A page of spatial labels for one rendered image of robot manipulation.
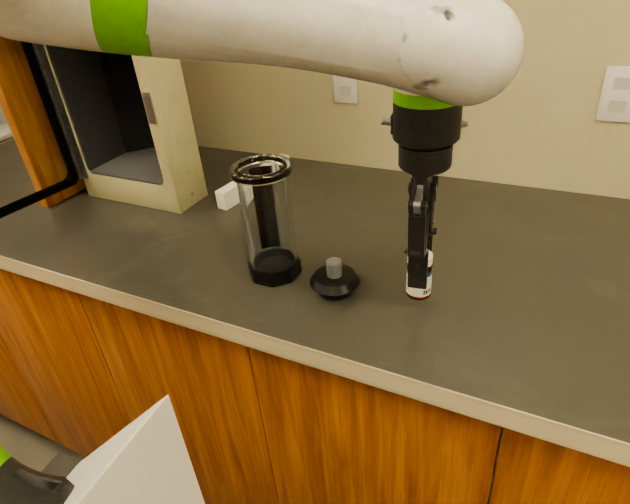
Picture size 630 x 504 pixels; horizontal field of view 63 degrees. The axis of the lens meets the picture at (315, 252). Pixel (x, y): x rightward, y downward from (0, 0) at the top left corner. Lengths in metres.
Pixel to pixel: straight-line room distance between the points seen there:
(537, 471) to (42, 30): 0.83
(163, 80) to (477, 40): 0.82
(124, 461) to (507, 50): 0.49
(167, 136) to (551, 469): 0.98
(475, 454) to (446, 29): 0.64
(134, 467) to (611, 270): 0.86
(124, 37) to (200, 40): 0.06
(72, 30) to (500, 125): 1.02
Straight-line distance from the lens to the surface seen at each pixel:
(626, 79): 1.28
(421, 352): 0.82
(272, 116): 1.55
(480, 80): 0.54
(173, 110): 1.24
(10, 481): 0.53
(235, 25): 0.49
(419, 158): 0.71
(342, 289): 0.89
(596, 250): 1.12
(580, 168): 1.35
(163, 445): 0.51
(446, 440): 0.90
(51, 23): 0.52
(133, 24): 0.50
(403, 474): 1.02
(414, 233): 0.74
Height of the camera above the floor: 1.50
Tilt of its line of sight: 32 degrees down
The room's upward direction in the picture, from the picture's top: 5 degrees counter-clockwise
